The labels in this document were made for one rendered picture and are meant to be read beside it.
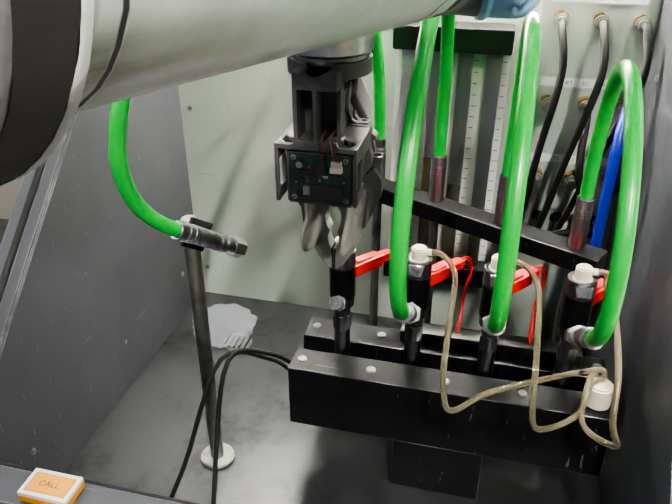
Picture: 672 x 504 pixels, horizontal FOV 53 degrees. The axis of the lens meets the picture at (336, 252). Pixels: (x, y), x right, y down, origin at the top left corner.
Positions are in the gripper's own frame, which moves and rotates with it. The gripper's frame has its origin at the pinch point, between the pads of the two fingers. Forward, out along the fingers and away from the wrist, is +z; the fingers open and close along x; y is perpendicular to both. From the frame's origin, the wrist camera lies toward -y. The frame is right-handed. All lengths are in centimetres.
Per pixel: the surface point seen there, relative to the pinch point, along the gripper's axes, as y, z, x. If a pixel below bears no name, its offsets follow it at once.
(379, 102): -22.0, -8.6, 0.0
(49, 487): 21.3, 16.0, -21.9
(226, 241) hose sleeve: 2.5, -1.1, -10.6
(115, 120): 11.4, -16.2, -15.0
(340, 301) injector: 0.1, 5.8, 0.5
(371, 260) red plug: -5.2, 3.6, 2.7
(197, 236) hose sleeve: 5.8, -3.3, -12.0
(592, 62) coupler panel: -30.5, -12.9, 24.5
